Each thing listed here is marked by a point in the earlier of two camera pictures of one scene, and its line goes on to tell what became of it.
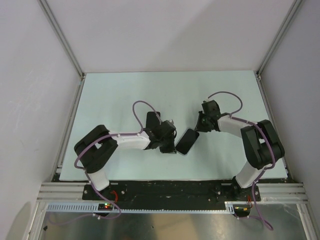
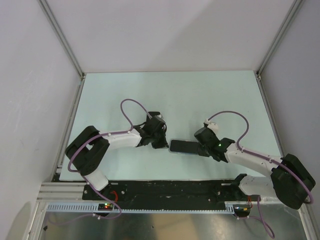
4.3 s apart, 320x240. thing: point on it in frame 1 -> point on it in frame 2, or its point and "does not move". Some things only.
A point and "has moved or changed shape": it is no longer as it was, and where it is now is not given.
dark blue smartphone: x=187 y=141 has moved or changed shape
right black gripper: x=199 y=127 -> x=201 y=153
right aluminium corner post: x=281 y=31 does not move
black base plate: x=138 y=195 does not move
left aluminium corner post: x=62 y=35 does not move
